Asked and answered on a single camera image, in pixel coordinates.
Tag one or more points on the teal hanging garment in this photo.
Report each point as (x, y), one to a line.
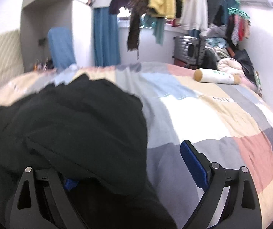
(157, 24)

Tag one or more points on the grey wall cabinet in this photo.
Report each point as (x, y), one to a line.
(39, 16)

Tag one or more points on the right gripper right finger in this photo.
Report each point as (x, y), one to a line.
(241, 209)

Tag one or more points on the patchwork pastel quilt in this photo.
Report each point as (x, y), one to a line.
(229, 124)

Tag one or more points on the pile of clothes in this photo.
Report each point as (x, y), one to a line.
(220, 56)

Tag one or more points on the black jacket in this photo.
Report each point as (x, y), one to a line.
(94, 135)

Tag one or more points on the blue window curtain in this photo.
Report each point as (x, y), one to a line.
(106, 41)

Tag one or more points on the white air conditioner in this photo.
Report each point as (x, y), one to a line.
(261, 3)

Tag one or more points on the white hooded sweatshirt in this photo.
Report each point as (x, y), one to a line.
(194, 15)

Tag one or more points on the brown plaid scarf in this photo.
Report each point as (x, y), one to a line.
(138, 8)

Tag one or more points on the grey hard-shell suitcase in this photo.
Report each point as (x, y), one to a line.
(189, 50)

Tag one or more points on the teal clip hanger with socks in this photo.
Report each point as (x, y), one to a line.
(238, 27)

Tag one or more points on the cream cylindrical bolster pillow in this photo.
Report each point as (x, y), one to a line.
(214, 76)

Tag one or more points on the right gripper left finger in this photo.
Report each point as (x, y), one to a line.
(40, 201)

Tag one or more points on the cream quilted headboard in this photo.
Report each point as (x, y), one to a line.
(11, 61)

